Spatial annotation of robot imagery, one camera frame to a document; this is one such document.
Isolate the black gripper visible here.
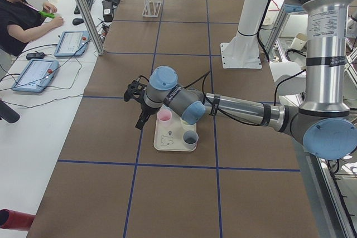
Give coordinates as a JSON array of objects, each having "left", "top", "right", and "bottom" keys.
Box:
[{"left": 124, "top": 79, "right": 156, "bottom": 130}]

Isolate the pink plastic cup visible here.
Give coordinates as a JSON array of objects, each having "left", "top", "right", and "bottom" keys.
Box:
[{"left": 157, "top": 109, "right": 172, "bottom": 127}]

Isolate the cream plastic cup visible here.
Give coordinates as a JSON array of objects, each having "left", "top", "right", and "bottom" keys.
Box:
[{"left": 180, "top": 118, "right": 196, "bottom": 131}]

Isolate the grey plastic cup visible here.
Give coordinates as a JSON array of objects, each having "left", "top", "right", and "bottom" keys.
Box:
[{"left": 182, "top": 130, "right": 199, "bottom": 150}]

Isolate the white serving tray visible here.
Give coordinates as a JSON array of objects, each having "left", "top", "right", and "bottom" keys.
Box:
[{"left": 153, "top": 112, "right": 196, "bottom": 152}]

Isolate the black labelled box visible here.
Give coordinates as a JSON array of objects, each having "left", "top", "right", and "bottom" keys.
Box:
[{"left": 102, "top": 1, "right": 114, "bottom": 22}]

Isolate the black computer mouse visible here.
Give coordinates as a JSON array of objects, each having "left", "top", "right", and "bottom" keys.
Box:
[{"left": 72, "top": 18, "right": 84, "bottom": 26}]

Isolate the far blue teach pendant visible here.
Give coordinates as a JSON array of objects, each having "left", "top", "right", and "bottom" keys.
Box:
[{"left": 54, "top": 31, "right": 90, "bottom": 57}]

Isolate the blue teach pendant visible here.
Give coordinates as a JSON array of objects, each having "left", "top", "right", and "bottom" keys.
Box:
[
  {"left": 11, "top": 59, "right": 59, "bottom": 93},
  {"left": 54, "top": 31, "right": 90, "bottom": 57}
]

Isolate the green plastic tool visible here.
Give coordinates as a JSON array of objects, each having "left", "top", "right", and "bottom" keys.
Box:
[{"left": 38, "top": 11, "right": 55, "bottom": 19}]

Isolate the near blue teach pendant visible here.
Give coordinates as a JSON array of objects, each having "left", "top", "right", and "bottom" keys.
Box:
[{"left": 11, "top": 59, "right": 59, "bottom": 93}]

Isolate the black power adapter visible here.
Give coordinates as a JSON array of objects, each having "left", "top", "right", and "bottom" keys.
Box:
[{"left": 26, "top": 52, "right": 46, "bottom": 60}]

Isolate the seated person in black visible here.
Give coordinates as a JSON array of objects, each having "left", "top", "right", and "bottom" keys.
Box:
[{"left": 1, "top": 0, "right": 64, "bottom": 56}]

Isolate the red cylinder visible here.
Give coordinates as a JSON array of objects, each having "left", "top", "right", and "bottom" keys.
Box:
[{"left": 1, "top": 209, "right": 35, "bottom": 231}]

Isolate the white wire cup rack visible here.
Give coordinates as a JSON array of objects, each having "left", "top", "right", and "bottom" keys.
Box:
[{"left": 142, "top": 0, "right": 162, "bottom": 18}]

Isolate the aluminium frame post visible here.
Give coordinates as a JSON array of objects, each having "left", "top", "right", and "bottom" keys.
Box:
[{"left": 76, "top": 0, "right": 104, "bottom": 56}]

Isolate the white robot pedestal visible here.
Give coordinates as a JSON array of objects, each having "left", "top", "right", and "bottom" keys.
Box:
[{"left": 220, "top": 0, "right": 271, "bottom": 69}]

